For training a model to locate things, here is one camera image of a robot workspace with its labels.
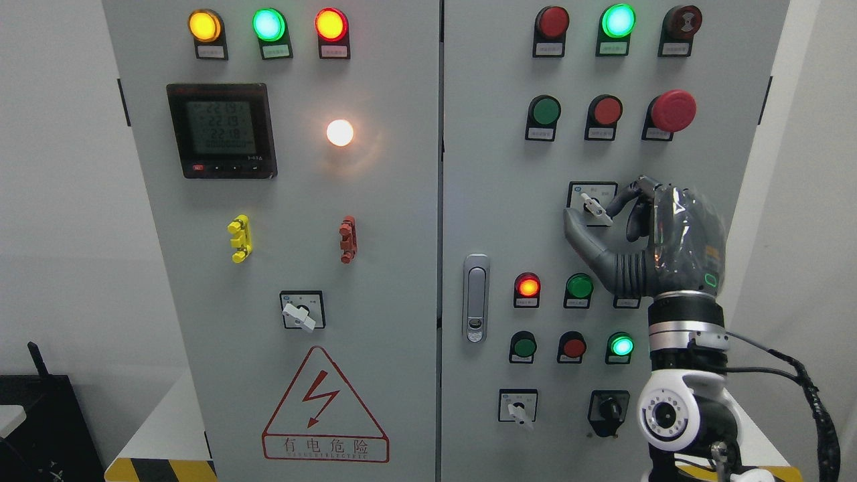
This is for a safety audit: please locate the black selector knob switch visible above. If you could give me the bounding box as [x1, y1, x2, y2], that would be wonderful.
[587, 390, 630, 437]

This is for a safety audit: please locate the yellow terminal connector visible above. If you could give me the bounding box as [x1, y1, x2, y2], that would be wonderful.
[227, 214, 253, 264]

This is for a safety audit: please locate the green indicator light top left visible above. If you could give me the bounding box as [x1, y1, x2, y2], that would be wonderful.
[253, 8, 287, 42]

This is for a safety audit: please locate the red electrical hazard sticker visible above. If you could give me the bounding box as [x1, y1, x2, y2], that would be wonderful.
[261, 345, 390, 463]

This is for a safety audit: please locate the black digital power meter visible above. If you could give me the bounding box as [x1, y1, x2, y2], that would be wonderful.
[166, 83, 278, 178]

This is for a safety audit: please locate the red push button upper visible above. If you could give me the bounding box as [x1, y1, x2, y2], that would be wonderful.
[588, 94, 623, 127]

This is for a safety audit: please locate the red indicator light top right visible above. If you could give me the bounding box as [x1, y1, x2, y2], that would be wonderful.
[534, 5, 570, 40]

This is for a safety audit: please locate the red terminal connector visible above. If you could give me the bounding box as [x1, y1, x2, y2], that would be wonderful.
[339, 216, 358, 264]

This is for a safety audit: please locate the yellow indicator light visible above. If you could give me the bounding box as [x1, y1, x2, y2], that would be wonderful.
[187, 9, 223, 44]

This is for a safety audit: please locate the white glowing indicator light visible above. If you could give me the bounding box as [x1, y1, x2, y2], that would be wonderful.
[325, 118, 355, 147]

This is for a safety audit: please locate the red emergency stop button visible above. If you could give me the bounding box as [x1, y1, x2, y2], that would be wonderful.
[649, 89, 697, 133]

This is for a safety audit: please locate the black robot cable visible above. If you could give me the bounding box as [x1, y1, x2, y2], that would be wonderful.
[723, 329, 842, 482]

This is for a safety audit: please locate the black device with antenna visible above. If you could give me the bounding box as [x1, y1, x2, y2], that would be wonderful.
[1, 341, 104, 481]

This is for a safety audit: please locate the red push button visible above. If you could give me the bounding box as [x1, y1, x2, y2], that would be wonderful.
[557, 331, 587, 364]
[588, 94, 623, 127]

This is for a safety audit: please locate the gray robotic hand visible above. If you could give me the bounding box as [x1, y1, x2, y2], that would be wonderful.
[564, 176, 726, 299]

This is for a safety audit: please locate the red-orange indicator light top left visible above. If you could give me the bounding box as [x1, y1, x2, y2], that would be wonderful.
[315, 8, 348, 42]

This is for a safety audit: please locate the green push button upper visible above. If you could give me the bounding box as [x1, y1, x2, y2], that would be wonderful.
[528, 95, 561, 127]

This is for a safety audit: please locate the red push button lower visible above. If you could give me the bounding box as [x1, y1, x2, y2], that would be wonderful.
[557, 331, 587, 364]

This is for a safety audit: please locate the lit red indicator light middle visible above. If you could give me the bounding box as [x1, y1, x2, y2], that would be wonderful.
[515, 272, 541, 299]

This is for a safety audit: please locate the dark red buzzer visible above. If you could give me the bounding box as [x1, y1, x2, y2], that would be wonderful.
[662, 4, 703, 41]

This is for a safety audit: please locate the green indicator light top right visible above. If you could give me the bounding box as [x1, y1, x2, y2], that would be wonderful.
[601, 3, 636, 39]

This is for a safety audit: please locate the lit green push button lower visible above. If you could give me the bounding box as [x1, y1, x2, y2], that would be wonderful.
[605, 331, 635, 364]

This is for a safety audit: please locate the green indicator light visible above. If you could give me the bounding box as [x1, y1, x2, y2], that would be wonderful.
[253, 8, 287, 42]
[601, 3, 636, 39]
[566, 272, 594, 299]

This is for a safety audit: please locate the green indicator light middle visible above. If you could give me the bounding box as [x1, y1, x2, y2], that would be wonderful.
[566, 272, 594, 299]

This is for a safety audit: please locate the left door gray rotary switch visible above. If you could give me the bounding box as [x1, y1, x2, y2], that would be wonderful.
[279, 291, 325, 333]

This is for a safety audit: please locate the gray electrical cabinet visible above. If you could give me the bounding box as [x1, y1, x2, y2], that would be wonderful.
[103, 1, 789, 481]

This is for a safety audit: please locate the silver door latch handle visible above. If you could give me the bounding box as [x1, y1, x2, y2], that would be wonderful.
[463, 253, 490, 343]

